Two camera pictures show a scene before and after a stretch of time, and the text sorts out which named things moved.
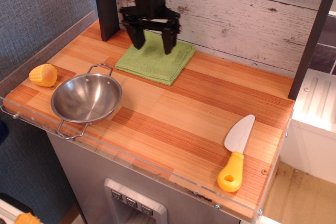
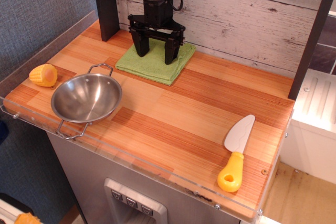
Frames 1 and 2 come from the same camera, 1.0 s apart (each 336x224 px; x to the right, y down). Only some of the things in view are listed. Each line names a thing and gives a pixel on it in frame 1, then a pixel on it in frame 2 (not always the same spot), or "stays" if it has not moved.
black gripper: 149,10 -> 158,20
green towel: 150,62 stays
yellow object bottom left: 27,218 stays
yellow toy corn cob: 43,74 stays
